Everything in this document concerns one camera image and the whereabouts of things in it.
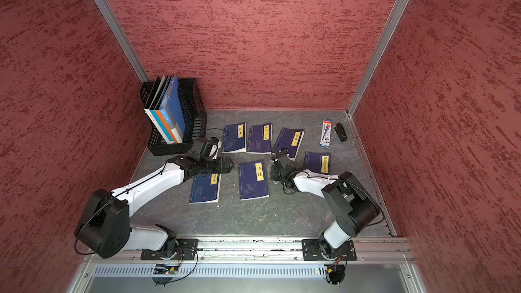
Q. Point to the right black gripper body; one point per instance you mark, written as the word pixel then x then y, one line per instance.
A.
pixel 277 175

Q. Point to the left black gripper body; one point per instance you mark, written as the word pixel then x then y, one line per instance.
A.
pixel 211 165

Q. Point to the blue book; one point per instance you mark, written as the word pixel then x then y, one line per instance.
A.
pixel 205 189
pixel 234 138

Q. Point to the purple book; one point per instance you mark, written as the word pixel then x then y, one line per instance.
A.
pixel 253 180
pixel 259 139
pixel 289 140
pixel 318 162

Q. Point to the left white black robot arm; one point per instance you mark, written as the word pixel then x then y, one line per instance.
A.
pixel 105 227

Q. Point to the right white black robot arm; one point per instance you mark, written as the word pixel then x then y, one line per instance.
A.
pixel 353 208

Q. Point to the white teal upright book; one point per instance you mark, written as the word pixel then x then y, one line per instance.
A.
pixel 152 104

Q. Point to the black mesh file basket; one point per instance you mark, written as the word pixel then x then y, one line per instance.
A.
pixel 194 115

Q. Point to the white blue pen box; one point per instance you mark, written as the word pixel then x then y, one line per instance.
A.
pixel 325 139

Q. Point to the blue orange upright folder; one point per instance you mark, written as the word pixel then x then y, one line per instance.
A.
pixel 171 112

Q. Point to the small black device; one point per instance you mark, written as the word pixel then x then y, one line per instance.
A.
pixel 340 132

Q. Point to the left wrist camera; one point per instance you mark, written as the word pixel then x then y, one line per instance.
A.
pixel 204 149

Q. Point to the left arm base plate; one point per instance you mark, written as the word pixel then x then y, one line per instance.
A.
pixel 180 250

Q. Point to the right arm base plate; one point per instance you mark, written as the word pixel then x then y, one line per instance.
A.
pixel 319 250

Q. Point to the aluminium rail frame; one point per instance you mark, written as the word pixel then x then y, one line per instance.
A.
pixel 270 250

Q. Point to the slotted cable duct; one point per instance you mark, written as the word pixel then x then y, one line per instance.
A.
pixel 305 271

